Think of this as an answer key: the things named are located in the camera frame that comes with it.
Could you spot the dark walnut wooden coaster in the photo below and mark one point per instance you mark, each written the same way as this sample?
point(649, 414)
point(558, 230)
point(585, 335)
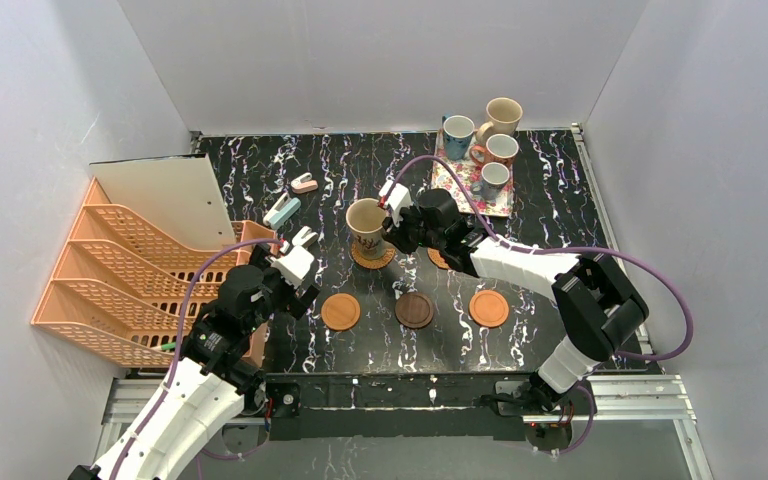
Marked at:
point(414, 310)

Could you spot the pink floral mug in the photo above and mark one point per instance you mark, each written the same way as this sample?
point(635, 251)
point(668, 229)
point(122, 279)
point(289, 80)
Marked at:
point(499, 148)

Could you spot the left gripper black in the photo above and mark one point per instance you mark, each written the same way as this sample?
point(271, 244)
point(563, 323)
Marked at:
point(301, 291)

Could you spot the blue mug white inside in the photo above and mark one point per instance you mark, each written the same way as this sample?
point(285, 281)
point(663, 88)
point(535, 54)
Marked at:
point(458, 132)

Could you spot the woven rattan coaster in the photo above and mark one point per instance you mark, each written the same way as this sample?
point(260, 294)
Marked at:
point(372, 264)
point(437, 259)

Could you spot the pink mini stapler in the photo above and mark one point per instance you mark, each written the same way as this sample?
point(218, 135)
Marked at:
point(304, 183)

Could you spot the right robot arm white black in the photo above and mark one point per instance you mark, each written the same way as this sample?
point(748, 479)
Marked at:
point(599, 307)

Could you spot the tall beige mug rear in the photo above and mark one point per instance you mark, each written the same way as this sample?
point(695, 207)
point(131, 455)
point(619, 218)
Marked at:
point(502, 116)

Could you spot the light wooden coaster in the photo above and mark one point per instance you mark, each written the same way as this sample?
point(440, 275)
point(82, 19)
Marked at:
point(340, 312)
point(489, 308)

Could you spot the orange mesh file rack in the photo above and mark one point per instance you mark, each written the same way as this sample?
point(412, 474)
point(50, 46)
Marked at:
point(118, 285)

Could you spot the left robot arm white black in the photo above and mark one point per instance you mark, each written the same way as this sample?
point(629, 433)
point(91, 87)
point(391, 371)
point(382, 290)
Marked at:
point(208, 381)

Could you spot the small grey heart mug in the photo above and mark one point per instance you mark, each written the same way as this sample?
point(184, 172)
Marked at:
point(493, 178)

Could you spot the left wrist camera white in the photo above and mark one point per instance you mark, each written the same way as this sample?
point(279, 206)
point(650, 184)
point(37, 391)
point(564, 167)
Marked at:
point(294, 266)

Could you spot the white folder board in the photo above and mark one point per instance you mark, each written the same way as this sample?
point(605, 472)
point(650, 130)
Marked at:
point(178, 194)

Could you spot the blue white stapler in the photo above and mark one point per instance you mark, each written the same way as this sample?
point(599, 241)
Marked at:
point(284, 207)

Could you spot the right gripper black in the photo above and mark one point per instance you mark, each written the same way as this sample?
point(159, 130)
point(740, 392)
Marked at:
point(399, 234)

